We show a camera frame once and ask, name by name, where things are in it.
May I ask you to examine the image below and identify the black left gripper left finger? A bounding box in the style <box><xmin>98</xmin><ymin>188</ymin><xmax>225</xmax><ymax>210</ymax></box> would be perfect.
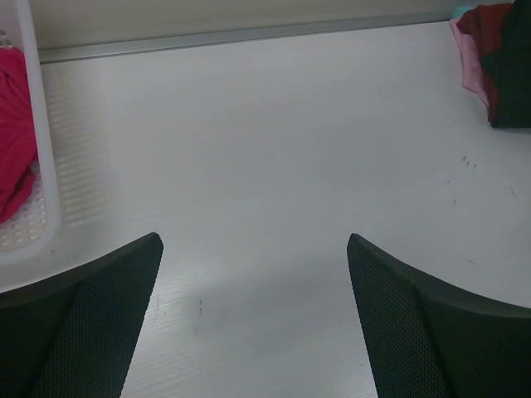
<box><xmin>1</xmin><ymin>232</ymin><xmax>163</xmax><ymax>397</ymax></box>

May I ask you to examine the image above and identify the aluminium table edge rail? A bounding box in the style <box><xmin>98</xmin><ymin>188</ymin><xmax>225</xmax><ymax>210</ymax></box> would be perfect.
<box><xmin>39</xmin><ymin>8</ymin><xmax>453</xmax><ymax>65</ymax></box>

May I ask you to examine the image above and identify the dark red folded t shirt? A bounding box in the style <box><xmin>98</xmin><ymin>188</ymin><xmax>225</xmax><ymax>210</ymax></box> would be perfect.
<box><xmin>457</xmin><ymin>3</ymin><xmax>512</xmax><ymax>123</ymax></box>

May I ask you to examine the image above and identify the pink folded t shirt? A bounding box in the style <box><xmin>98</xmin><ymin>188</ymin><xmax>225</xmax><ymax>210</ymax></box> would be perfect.
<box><xmin>450</xmin><ymin>18</ymin><xmax>489</xmax><ymax>106</ymax></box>

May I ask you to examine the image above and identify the black folded t shirt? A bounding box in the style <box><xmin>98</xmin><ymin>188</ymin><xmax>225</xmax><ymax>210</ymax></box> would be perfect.
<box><xmin>481</xmin><ymin>1</ymin><xmax>530</xmax><ymax>129</ymax></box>

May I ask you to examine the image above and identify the white plastic perforated basket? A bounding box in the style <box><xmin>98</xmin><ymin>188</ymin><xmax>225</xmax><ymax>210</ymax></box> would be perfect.
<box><xmin>1</xmin><ymin>1</ymin><xmax>61</xmax><ymax>266</ymax></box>

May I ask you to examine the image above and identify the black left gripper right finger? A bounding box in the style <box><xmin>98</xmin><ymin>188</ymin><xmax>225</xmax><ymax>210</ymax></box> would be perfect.
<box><xmin>347</xmin><ymin>234</ymin><xmax>530</xmax><ymax>397</ymax></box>

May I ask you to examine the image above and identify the crimson red t shirt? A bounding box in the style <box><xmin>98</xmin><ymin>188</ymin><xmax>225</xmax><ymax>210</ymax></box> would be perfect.
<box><xmin>1</xmin><ymin>48</ymin><xmax>37</xmax><ymax>222</ymax></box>

